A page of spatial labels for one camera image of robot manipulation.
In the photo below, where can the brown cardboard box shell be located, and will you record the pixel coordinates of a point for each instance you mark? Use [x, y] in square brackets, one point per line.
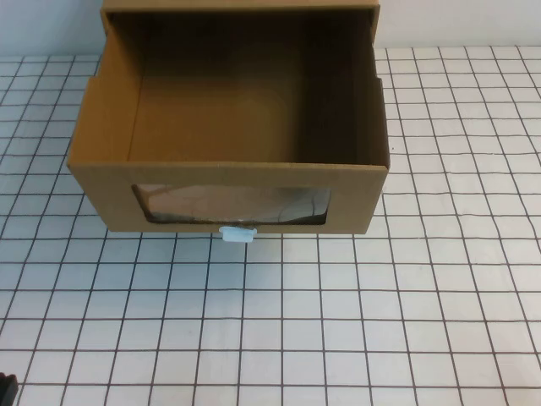
[236, 3]

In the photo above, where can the cardboard drawer with window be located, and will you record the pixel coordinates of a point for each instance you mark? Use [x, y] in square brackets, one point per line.
[105, 190]

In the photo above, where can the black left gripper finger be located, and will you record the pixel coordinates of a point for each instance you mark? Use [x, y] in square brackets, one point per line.
[6, 391]

